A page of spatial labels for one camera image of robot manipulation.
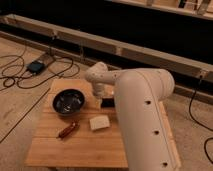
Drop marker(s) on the brown wooden stick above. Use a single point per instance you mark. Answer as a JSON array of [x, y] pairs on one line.
[[66, 131]]

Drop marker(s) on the blue power adapter box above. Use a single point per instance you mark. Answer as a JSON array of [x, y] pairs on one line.
[[35, 67]]

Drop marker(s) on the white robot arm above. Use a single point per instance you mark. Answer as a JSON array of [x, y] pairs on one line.
[[137, 93]]

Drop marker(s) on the dark metal bowl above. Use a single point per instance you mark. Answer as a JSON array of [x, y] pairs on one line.
[[68, 102]]

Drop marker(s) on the black eraser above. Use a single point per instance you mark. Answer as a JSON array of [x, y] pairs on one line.
[[107, 102]]

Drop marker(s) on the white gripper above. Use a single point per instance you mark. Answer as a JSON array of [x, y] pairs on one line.
[[98, 90]]

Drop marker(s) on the wooden table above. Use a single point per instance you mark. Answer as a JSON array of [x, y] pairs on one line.
[[82, 148]]

